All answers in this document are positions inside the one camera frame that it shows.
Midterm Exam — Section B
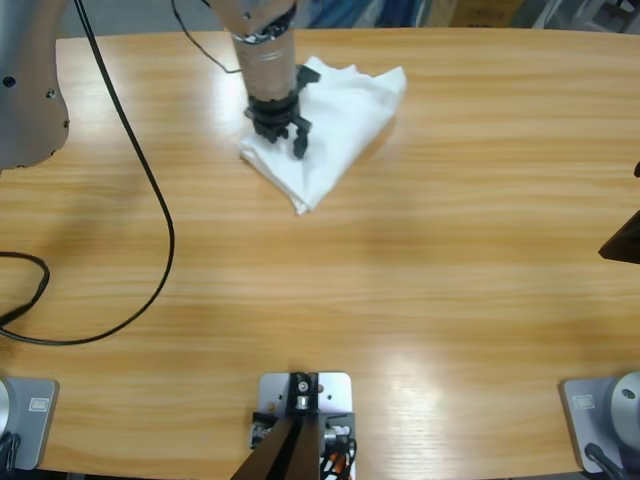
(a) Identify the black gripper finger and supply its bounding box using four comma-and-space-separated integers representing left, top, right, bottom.
598, 209, 640, 265

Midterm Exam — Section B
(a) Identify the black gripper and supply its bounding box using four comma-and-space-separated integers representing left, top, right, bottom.
243, 92, 312, 161

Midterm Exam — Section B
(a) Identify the white t-shirt with small print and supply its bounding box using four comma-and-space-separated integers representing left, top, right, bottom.
238, 54, 409, 217

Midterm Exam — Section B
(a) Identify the brown cardboard box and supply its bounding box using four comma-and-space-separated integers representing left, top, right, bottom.
429, 0, 516, 27

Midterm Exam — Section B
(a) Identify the dark machinery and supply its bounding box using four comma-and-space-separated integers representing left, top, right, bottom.
514, 0, 640, 35

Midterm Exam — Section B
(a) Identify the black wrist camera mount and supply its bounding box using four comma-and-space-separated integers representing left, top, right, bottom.
293, 63, 322, 96

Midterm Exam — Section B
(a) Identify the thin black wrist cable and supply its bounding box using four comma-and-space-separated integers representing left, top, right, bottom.
172, 0, 244, 75

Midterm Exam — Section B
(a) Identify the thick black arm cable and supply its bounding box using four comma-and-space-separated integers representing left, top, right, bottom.
0, 0, 175, 347

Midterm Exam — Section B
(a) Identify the grey base plate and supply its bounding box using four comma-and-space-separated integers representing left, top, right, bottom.
558, 369, 640, 475
0, 377, 60, 472

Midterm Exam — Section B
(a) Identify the black base cable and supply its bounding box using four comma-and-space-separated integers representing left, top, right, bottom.
0, 433, 22, 469
584, 442, 624, 476

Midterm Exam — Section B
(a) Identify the white mount block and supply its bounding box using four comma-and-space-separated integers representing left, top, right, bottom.
256, 370, 357, 480

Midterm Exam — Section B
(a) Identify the orange cable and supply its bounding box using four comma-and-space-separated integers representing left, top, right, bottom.
319, 447, 357, 480

